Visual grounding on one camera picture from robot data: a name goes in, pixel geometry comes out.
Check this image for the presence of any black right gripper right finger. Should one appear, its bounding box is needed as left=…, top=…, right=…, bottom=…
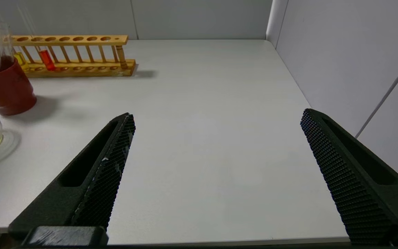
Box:
left=300, top=108, right=398, bottom=247

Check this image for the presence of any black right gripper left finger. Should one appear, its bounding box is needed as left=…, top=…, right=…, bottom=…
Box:
left=8, top=112, right=136, bottom=240

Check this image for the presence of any empty glass test tube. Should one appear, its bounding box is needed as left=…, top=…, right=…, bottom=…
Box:
left=0, top=21, right=14, bottom=68

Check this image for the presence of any wooden test tube rack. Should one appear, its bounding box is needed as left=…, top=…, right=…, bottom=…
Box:
left=0, top=35, right=136, bottom=78

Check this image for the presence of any test tube pale yellow liquid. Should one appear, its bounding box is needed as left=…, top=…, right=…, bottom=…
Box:
left=0, top=0, right=30, bottom=72

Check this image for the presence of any test tube red liquid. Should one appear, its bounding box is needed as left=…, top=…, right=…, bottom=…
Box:
left=16, top=3, right=56, bottom=72

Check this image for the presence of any red plastic cup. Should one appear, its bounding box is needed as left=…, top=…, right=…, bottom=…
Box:
left=0, top=55, right=37, bottom=116

